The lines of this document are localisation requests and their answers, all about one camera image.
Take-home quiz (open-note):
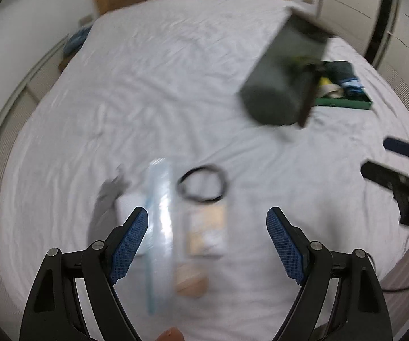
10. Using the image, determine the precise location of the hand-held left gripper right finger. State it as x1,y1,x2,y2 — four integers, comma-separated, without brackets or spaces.
266,207,393,341

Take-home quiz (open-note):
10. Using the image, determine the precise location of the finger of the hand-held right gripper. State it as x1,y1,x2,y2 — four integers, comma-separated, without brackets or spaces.
383,137,409,160
361,161,409,193

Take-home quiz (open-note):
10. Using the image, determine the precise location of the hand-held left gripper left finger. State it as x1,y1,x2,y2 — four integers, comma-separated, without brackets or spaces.
20,207,149,341

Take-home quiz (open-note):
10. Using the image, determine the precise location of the clear plastic zip bag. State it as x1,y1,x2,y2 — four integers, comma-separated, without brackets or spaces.
143,158,175,314

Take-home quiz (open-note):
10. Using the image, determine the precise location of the green tray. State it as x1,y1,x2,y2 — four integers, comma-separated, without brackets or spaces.
314,60,373,111

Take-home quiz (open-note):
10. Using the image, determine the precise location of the beige powder puff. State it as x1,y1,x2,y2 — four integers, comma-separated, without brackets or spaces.
174,265,209,299

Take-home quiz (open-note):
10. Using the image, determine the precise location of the person's left hand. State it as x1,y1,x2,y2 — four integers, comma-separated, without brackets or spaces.
155,328,185,341

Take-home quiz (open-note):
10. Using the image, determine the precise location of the beige packaged pad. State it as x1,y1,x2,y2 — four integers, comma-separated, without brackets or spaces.
184,205,228,258

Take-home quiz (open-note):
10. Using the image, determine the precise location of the black hair band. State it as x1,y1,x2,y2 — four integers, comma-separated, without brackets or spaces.
177,165,229,205

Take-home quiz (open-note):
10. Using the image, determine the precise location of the dark blue folded cloth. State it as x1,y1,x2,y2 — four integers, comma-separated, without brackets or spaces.
322,61,364,95

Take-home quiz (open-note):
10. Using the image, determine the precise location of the white wardrobe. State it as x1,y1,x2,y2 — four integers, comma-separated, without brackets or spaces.
290,0,409,114

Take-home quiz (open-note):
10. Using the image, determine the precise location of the bed with white sheet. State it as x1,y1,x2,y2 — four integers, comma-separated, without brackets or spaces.
0,0,409,341

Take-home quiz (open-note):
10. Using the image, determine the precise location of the blue cloth on nightstand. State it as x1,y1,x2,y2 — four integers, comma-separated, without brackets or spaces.
63,28,92,58

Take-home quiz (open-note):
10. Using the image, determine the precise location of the black cable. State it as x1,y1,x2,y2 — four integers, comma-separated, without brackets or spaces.
362,251,409,292

